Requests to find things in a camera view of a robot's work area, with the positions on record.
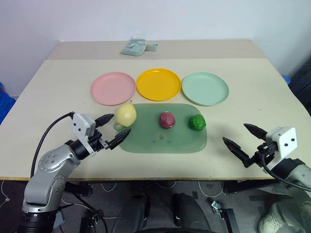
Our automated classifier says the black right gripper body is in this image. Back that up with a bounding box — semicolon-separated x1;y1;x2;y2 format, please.
242;142;279;169

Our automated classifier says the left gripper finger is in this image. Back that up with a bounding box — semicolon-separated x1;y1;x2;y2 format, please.
95;113;115;128
107;128;132;150

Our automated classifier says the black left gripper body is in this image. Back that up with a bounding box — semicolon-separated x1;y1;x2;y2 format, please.
87;130;110;152

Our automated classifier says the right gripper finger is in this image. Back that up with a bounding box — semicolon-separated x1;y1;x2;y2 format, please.
222;137;251;168
243;123;268;140

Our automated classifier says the pink plate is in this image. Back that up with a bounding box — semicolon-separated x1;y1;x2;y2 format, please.
90;71;136;107

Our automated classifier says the green round vegetable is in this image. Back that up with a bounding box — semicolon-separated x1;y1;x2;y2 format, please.
189;114;207;132

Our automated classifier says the dark red fruit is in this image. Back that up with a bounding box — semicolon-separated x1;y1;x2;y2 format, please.
159;111;176;130

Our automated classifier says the yellow plate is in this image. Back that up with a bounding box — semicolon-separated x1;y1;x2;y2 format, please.
136;68;182;102

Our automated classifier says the light green plate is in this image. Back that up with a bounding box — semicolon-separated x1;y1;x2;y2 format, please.
181;71;229;107

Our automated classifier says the yellow pear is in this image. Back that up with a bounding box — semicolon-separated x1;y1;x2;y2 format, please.
115;100;138;127

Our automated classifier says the translucent green cutting mat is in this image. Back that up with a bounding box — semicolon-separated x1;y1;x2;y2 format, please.
113;103;208;154

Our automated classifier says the black chair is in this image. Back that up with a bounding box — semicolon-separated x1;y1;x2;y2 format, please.
289;63;311;117

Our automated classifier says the white shoe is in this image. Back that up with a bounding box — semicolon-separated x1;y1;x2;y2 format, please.
257;200;311;233

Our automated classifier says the dark rounded shape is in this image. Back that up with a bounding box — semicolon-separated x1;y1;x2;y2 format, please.
171;193;212;233
110;193;150;233

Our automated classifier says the teal fabric pouch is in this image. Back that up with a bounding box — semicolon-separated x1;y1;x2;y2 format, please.
119;38;148;58

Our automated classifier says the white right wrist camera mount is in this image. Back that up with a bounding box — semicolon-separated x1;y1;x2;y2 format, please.
265;126;298;169

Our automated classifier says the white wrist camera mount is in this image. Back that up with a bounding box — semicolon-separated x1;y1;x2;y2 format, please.
71;113;97;155
265;126;298;169

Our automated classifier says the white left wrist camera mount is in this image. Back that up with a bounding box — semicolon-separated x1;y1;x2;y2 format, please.
71;113;97;155

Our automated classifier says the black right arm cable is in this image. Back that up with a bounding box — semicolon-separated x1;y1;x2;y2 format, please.
260;145;311;189

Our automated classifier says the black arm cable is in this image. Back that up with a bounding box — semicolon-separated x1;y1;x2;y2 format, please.
30;111;75;179
260;145;311;189

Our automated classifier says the black table frame bar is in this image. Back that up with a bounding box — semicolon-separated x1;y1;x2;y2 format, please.
223;180;294;195
63;181;93;198

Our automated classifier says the white floor cable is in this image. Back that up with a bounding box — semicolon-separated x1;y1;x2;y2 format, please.
100;181;118;193
197;181;225;198

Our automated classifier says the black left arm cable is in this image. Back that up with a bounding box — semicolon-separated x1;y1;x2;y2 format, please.
30;111;75;179

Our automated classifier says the metal caster bracket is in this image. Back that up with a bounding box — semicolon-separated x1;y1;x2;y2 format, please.
210;200;225;215

